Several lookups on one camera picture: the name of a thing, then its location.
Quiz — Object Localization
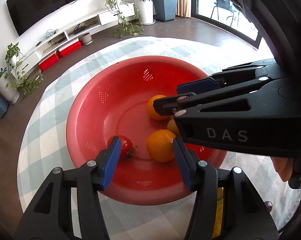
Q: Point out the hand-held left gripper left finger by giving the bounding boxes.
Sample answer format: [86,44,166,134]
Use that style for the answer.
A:
[14,135,122,240]

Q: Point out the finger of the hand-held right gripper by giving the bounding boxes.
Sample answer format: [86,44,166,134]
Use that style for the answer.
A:
[153,78,279,117]
[176,59,282,95]

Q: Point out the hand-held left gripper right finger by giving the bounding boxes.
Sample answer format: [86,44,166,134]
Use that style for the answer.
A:
[172,137,281,240]

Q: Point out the orange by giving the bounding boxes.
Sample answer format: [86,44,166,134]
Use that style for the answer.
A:
[147,94,174,121]
[167,119,182,137]
[146,129,177,163]

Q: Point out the red tomato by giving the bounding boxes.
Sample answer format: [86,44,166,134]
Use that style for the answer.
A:
[107,135,138,158]

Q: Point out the red plastic strainer bowl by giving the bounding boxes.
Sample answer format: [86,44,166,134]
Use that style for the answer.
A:
[66,56,228,206]

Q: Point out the person's right hand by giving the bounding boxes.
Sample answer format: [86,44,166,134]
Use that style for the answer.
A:
[274,156,294,182]

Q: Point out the checked tablecloth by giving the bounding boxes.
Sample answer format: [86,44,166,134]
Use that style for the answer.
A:
[17,36,301,240]

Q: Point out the glass sliding door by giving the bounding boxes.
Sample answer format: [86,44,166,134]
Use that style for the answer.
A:
[190,0,263,50]

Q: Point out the tall plant in grey pot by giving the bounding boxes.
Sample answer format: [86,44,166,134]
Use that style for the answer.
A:
[152,0,179,22]

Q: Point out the black outdoor chair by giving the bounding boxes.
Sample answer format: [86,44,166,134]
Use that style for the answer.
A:
[210,0,242,27]

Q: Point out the bushy plant in white pot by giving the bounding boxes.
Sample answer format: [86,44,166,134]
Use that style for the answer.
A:
[124,0,156,25]

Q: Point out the small grey empty pot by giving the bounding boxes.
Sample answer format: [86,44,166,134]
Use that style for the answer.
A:
[80,32,93,45]

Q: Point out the red storage box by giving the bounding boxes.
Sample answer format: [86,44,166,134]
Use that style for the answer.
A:
[58,40,82,58]
[38,51,60,72]

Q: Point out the white television cabinet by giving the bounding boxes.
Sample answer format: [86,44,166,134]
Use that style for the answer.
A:
[15,4,137,72]

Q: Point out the plant in ribbed white pot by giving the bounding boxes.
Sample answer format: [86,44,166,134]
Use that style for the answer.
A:
[0,67,20,104]

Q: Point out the trailing pothos plant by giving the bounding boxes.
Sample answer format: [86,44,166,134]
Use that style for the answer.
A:
[5,42,44,99]

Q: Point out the tangled cables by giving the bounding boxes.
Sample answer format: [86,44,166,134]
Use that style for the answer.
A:
[45,27,59,38]

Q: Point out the black wall television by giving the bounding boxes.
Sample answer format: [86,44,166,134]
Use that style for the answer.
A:
[6,0,99,37]

